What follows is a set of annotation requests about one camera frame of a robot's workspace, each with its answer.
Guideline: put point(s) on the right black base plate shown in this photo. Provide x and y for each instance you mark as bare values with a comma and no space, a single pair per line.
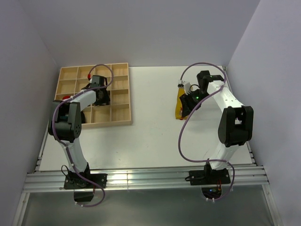
208,177

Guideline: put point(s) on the aluminium front rail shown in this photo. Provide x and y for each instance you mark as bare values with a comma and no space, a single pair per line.
139,179

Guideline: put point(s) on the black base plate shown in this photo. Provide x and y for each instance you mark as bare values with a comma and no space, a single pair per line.
73,181
208,177

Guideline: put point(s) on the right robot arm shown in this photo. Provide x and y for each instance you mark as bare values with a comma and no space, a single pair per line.
236,123

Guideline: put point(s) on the wooden compartment tray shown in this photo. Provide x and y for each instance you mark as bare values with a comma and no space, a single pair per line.
118,113

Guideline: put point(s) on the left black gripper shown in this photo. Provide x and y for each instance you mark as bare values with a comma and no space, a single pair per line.
106,99

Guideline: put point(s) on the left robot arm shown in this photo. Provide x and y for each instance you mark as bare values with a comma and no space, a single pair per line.
65,121

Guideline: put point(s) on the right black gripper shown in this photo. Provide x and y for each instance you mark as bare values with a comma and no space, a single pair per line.
188,108

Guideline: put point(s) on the yellow cartoon sock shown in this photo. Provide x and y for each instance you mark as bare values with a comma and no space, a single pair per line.
178,108

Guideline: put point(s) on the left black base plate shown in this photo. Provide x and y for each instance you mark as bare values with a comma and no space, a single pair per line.
73,181

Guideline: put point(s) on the black rolled sock lower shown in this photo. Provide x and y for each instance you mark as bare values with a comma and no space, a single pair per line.
83,118

